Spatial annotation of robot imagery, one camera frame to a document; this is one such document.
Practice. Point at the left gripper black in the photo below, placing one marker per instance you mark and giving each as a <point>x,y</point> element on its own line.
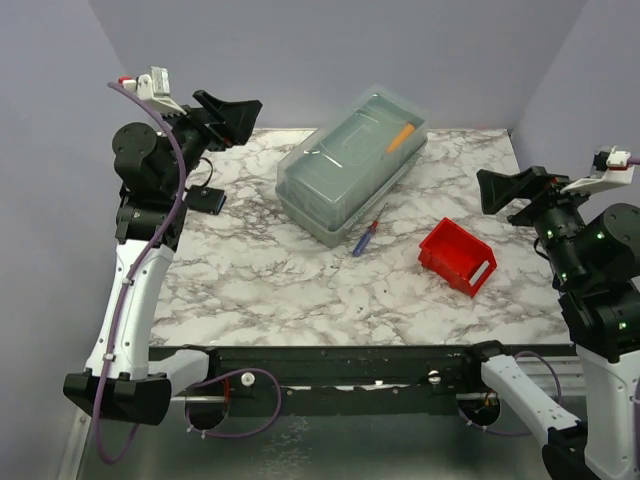
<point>222,123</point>

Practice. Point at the orange tool inside box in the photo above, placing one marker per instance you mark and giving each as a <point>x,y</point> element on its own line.
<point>400,138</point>

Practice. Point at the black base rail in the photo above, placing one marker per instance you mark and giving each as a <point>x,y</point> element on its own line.
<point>356,380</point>

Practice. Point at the black card holder wallet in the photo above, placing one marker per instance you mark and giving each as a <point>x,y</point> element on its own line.
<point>204,199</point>

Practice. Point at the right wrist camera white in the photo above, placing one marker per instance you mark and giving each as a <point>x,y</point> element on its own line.
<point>611,168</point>

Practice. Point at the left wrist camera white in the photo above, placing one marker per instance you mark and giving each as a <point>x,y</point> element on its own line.
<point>153,89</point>

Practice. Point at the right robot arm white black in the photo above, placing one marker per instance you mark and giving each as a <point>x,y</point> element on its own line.
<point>594,266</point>

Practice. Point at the red plastic bin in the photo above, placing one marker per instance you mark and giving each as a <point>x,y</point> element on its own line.
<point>458,257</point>

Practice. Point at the clear plastic storage box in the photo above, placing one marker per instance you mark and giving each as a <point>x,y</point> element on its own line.
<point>336,175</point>

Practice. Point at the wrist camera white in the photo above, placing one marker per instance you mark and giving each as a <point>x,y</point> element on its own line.
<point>153,89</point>
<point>611,168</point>

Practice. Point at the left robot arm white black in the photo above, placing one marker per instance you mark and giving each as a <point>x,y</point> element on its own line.
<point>119,381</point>

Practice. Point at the aluminium frame rail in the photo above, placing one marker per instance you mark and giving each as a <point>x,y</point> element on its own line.
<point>564,369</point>

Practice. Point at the blue red screwdriver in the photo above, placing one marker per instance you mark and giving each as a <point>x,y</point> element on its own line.
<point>368,234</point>

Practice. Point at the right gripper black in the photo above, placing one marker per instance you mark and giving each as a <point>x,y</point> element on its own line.
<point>497,188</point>

